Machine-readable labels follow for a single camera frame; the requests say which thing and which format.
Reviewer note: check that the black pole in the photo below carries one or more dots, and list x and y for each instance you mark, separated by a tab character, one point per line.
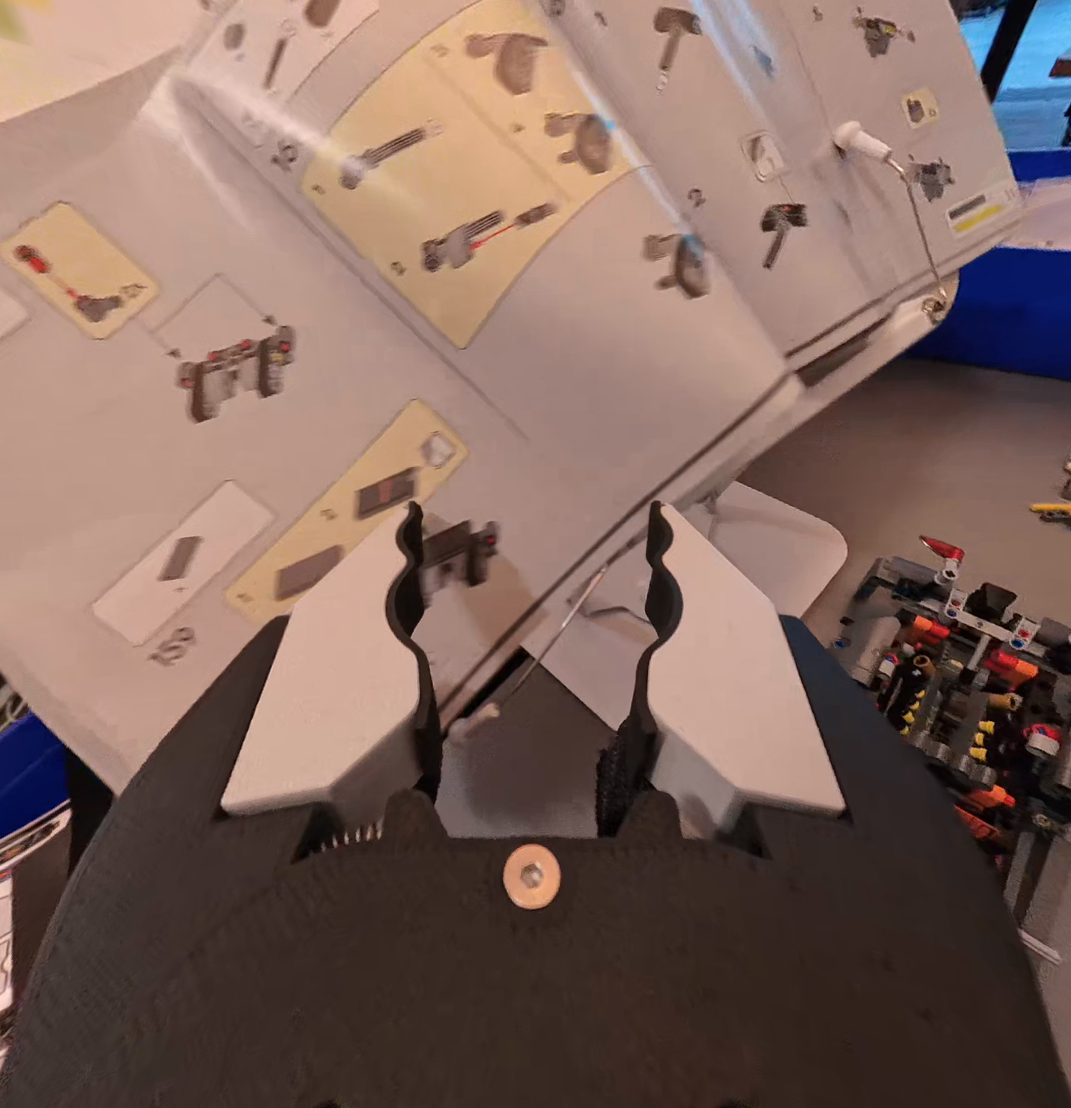
1007	43

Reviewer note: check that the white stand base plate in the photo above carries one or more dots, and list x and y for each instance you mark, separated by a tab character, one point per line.
786	554

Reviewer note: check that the partly built lego car model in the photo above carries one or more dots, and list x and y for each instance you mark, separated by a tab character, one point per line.
977	692

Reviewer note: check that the blue labelled plastic bin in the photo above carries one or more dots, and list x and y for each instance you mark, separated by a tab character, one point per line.
16	770

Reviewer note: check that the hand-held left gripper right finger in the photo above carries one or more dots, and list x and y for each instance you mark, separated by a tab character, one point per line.
734	692

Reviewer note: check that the white instruction booklet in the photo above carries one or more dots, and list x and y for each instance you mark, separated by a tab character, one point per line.
587	389

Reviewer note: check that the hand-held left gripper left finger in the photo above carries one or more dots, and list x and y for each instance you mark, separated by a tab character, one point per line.
336	692

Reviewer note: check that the pile of lego pieces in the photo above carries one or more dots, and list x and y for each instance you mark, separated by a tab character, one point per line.
1063	509

